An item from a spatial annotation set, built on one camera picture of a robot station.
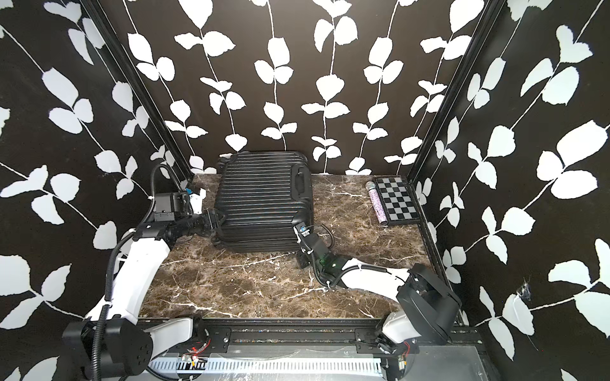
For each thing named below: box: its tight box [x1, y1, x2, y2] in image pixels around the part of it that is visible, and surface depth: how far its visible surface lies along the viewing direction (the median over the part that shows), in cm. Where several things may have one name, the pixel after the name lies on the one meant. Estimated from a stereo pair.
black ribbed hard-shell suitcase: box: [212, 151, 314, 253], surface depth 87 cm
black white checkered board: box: [372, 175, 421, 226], surface depth 110 cm
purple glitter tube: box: [365, 180, 388, 225], surface depth 109 cm
